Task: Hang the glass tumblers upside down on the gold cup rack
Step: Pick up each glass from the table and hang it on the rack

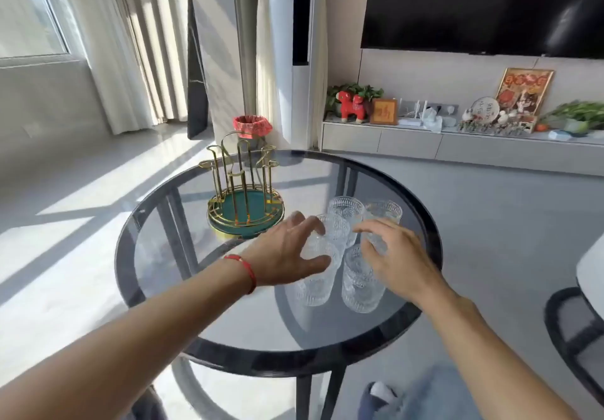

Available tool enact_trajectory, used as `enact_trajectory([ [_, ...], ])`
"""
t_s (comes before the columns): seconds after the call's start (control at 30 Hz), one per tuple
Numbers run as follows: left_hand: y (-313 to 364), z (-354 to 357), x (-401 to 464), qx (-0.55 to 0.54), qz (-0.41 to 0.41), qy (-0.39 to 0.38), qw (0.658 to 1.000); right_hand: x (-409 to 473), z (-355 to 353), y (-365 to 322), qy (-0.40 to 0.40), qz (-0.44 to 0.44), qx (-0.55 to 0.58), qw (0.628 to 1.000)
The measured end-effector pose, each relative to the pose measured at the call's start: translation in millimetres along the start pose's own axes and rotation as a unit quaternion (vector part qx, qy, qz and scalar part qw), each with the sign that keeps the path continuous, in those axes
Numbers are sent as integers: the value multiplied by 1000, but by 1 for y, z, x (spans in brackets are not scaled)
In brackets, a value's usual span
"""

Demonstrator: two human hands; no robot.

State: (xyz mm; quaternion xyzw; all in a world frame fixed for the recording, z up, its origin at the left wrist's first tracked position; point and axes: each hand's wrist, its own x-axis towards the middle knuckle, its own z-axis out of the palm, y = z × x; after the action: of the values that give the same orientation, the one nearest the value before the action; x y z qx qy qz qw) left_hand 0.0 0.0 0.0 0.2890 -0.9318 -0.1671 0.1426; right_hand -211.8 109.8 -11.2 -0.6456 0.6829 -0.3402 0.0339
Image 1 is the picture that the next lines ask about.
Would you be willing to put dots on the person's left hand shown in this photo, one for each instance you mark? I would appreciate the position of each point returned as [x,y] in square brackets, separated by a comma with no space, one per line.
[278,259]

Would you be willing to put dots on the person's right hand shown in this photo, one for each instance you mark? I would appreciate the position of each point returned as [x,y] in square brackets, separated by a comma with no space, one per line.
[401,264]

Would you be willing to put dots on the gold and green cup rack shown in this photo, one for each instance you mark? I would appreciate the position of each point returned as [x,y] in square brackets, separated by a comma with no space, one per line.
[245,210]

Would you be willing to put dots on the person's left forearm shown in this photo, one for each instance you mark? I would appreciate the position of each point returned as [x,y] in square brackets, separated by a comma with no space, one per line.
[141,335]

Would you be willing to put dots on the person's right forearm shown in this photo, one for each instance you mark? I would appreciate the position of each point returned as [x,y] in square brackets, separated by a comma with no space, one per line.
[486,358]

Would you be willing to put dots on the person's left leg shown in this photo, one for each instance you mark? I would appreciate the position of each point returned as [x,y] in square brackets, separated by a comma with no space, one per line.
[148,408]

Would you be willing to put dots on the round black glass table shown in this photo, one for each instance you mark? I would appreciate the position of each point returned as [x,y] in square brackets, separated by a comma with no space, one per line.
[283,364]

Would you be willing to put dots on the trash bin with red bag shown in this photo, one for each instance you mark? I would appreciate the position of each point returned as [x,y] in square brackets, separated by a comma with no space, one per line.
[252,126]

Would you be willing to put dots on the white router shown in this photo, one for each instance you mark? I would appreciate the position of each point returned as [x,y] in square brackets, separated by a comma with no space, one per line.
[409,121]

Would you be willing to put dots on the dark blue slipper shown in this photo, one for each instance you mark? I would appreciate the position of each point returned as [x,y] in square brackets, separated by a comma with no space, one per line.
[364,405]

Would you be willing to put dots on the crumpled white tissue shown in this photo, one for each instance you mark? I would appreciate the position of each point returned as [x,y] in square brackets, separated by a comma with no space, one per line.
[431,120]

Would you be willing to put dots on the small wooden framed picture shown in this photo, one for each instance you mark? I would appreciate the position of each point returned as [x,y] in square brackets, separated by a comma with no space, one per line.
[383,112]

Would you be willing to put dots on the red horse figurine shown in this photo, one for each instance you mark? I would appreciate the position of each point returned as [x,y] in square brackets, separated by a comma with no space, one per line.
[351,106]

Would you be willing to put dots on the cluster of small figurines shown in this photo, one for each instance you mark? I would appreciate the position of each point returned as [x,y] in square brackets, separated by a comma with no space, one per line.
[500,127]

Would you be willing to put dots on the round white decorative plate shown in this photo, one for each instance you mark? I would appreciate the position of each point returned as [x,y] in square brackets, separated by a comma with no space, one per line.
[486,109]

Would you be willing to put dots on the green potted plant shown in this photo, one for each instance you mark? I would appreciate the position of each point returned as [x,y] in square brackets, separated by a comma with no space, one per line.
[363,90]

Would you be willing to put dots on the black marble slab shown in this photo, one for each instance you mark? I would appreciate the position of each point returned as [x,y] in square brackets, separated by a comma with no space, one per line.
[196,94]

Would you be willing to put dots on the black chair with white seat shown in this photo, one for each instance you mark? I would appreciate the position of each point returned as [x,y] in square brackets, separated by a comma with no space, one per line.
[592,273]

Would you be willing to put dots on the small orange fruit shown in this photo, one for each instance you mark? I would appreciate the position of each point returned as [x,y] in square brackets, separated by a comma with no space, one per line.
[541,128]

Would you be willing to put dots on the white standing air conditioner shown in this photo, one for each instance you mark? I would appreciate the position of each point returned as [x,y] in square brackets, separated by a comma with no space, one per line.
[280,56]

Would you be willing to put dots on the small pale blue box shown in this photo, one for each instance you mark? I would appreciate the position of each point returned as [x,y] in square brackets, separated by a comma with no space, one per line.
[559,135]

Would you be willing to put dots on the gold framed picture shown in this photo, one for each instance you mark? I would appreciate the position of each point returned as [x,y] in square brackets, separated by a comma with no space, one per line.
[524,89]

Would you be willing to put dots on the grey vertical pipe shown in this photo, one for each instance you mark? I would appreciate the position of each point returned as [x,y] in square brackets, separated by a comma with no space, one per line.
[245,33]

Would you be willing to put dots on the leafy green plant bowl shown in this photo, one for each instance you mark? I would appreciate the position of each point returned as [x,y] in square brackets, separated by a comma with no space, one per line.
[575,113]

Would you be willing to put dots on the beige curtain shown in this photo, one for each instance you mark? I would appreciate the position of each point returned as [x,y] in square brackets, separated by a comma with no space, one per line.
[160,33]

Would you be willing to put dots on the white sheer curtain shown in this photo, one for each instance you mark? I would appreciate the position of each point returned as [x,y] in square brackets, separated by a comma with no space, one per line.
[108,56]

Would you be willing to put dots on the white framed window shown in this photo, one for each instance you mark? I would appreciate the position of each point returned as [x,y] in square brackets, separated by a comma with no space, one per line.
[28,14]

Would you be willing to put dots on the grey wall socket panel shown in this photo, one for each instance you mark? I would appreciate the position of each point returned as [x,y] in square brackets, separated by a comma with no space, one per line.
[448,108]

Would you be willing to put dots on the black wall television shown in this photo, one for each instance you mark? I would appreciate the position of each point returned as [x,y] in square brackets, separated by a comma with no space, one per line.
[472,4]

